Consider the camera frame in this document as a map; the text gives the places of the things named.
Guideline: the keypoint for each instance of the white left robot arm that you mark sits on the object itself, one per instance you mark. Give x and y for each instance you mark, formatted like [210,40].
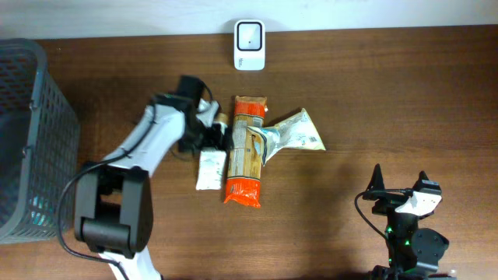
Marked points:
[113,197]

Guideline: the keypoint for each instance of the dark grey plastic basket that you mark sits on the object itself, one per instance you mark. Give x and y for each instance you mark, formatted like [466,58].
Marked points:
[39,144]

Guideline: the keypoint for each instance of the white barcode scanner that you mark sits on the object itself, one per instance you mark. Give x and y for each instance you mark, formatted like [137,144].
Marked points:
[249,45]

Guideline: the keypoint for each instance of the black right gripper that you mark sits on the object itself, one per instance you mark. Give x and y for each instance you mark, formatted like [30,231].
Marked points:
[393,196]

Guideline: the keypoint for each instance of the orange spaghetti package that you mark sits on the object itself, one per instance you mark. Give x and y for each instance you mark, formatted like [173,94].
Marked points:
[243,182]

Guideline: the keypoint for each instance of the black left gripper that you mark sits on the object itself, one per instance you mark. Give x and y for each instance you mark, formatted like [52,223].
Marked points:
[212,138]

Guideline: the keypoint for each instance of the white tube with gold cap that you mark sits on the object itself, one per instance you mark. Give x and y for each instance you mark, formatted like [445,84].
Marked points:
[213,156]

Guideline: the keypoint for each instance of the cream food pouch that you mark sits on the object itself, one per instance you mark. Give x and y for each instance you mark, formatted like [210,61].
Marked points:
[295,132]

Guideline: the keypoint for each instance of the teal tissue pack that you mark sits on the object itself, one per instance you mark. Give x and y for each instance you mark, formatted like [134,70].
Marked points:
[40,207]

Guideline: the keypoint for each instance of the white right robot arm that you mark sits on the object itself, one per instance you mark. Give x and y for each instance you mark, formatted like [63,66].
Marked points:
[413,252]

